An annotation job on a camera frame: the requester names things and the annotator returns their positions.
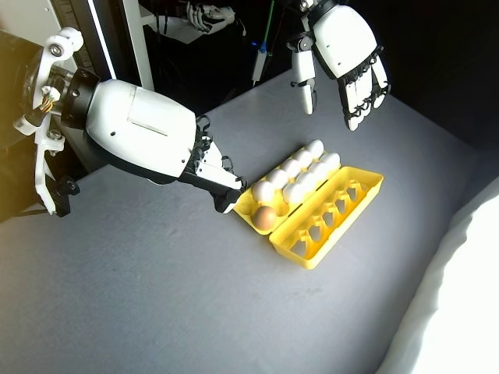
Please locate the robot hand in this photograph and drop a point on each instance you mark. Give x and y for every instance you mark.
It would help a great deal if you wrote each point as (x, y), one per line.
(136, 124)
(343, 43)

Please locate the brown yellow egg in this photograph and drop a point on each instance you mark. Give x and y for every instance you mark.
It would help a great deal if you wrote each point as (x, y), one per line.
(265, 217)

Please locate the spare white robot hand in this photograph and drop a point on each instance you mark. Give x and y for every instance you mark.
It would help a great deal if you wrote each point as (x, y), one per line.
(208, 15)

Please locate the yellow egg carton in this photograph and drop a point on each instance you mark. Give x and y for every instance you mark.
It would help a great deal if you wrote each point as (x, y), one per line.
(331, 218)

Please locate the black column with light strip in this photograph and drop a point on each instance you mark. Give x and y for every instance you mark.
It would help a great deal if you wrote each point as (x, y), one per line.
(97, 31)

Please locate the white cabinet panel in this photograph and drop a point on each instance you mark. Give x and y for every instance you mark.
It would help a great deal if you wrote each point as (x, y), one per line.
(27, 15)

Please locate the grey table cloth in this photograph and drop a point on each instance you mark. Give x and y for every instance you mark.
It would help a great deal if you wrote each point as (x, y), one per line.
(156, 292)

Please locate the white sheet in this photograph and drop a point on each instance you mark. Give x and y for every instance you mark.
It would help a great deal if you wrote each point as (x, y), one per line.
(460, 292)

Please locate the white frame post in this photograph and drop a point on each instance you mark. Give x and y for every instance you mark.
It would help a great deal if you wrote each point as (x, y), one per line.
(136, 39)

